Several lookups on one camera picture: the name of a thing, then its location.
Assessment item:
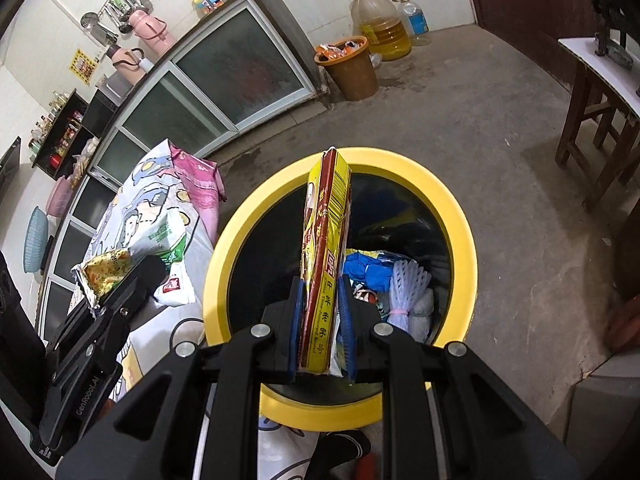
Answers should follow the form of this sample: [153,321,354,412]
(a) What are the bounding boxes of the light blue plastic basket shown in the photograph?
[23,207,51,276]

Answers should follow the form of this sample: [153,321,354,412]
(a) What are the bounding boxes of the dark red door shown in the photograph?
[460,0,598,91]

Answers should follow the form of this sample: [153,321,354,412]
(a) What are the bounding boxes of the wooden stool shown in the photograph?
[554,52,640,211]

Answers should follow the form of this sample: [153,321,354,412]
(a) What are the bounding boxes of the white foam net sleeve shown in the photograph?
[387,259,435,342]

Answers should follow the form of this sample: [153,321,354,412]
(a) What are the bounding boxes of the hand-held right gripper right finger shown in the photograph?
[336,275,583,480]

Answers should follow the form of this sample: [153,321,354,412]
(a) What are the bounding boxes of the row of seasoning bottles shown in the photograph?
[30,90,69,154]

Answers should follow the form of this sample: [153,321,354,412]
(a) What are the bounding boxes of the plastic bags of food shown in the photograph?
[70,137,101,184]

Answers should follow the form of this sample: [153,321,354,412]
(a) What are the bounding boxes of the dark cloth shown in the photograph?
[0,250,48,441]

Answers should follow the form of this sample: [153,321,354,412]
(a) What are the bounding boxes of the white green plastic bag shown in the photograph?
[127,207,199,307]

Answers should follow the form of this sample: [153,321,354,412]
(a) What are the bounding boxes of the yellow noodle packet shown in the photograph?
[71,248,134,318]

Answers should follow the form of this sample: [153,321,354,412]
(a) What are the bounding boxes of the metal glass-door cabinet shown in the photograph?
[35,0,328,341]

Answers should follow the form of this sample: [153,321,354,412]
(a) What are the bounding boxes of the clear water bottle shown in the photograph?
[398,0,432,47]

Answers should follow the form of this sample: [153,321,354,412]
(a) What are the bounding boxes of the yellow rimmed black trash bin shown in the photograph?
[202,147,478,433]

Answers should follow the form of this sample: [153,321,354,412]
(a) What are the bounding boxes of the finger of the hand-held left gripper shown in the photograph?
[92,255,167,361]
[45,300,98,363]

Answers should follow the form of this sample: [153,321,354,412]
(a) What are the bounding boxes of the yellow dish soap bottle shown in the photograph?
[192,0,231,16]

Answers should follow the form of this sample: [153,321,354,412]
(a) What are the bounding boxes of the yellow wall poster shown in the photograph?
[68,48,97,84]

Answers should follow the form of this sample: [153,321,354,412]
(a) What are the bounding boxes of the wall utensil rack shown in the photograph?
[102,0,152,24]

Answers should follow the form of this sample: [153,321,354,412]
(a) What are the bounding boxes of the large cooking oil jug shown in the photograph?
[348,0,413,61]

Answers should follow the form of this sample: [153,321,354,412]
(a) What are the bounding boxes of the orange plastic bucket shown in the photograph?
[313,36,379,102]

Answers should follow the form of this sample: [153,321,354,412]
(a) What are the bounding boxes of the printed cartoon blanket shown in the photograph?
[67,137,321,480]

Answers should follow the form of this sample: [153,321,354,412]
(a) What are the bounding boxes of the pink plastic basin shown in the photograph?
[45,176,76,219]

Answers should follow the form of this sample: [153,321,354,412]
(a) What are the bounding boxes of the pink plastic bag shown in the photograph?
[169,144,224,211]

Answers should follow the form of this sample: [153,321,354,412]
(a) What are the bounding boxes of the metal noodle press machine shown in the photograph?
[590,0,640,69]

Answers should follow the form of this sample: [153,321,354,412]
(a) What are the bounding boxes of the metal ladle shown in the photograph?
[81,11,120,44]

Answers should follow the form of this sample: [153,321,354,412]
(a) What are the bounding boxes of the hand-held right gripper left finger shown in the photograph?
[55,280,306,480]

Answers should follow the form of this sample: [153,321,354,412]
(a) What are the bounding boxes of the yellow red cardboard box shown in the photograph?
[297,147,353,376]

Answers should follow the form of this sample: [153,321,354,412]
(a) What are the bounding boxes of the white board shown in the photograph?
[557,36,640,126]

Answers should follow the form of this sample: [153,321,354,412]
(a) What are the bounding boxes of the white appliance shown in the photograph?
[95,74,134,101]

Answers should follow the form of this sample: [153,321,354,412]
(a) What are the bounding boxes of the orange snack wrappers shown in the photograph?
[317,37,369,61]

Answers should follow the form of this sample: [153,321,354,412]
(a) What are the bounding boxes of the small pink thermos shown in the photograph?
[106,45,146,81]

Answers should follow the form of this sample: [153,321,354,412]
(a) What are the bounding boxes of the blue rubber glove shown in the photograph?
[342,250,401,294]

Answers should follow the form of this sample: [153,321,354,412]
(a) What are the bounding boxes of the person's black striped shoe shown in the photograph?
[312,430,374,480]

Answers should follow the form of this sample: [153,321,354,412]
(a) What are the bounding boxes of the large pink thermos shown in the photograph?
[127,8,176,54]

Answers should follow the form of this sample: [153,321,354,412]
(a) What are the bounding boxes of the grey range hood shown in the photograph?
[0,135,22,196]

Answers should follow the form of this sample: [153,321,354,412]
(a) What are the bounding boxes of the black shelf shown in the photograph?
[31,89,117,181]

